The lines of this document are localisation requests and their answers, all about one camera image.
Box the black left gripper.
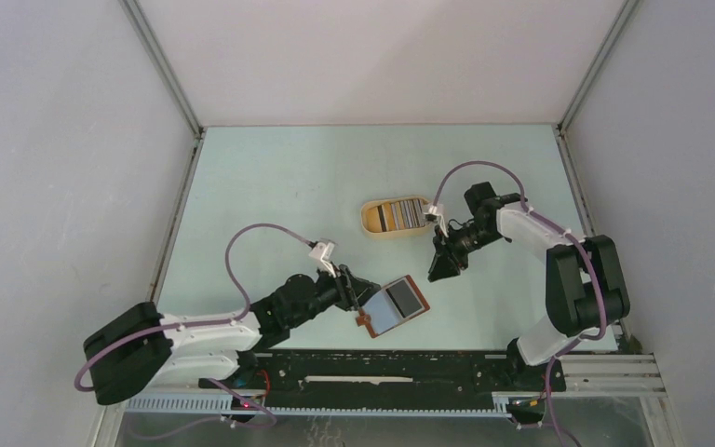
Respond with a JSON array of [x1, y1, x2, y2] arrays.
[[288, 260, 380, 328]]

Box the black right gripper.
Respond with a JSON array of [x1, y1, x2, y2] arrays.
[[429, 221, 504, 282]]

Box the brown leather card holder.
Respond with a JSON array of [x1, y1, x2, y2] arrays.
[[356, 275, 430, 338]]

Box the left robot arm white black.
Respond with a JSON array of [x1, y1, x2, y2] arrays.
[[77, 264, 381, 405]]

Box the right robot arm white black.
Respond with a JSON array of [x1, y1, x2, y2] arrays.
[[425, 182, 630, 389]]

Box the stack of credit cards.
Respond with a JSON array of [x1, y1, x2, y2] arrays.
[[365, 197, 428, 234]]

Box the beige oval card tray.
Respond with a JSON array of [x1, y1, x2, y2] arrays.
[[360, 196, 432, 239]]

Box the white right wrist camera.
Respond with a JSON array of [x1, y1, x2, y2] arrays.
[[425, 203, 449, 236]]

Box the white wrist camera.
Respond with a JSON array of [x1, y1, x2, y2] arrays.
[[425, 203, 449, 236], [308, 239, 338, 278]]

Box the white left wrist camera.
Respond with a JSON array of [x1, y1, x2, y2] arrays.
[[308, 239, 338, 278]]

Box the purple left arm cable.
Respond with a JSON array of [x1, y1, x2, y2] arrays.
[[74, 223, 318, 428]]

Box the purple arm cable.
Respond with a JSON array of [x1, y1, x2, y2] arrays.
[[432, 160, 609, 447], [74, 223, 318, 428]]

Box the white toothed cable duct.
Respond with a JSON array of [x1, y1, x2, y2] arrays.
[[125, 393, 510, 418]]

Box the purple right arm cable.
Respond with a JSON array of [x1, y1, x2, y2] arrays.
[[432, 160, 609, 447]]

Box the aluminium frame rail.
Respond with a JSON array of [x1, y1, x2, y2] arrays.
[[105, 351, 668, 400]]

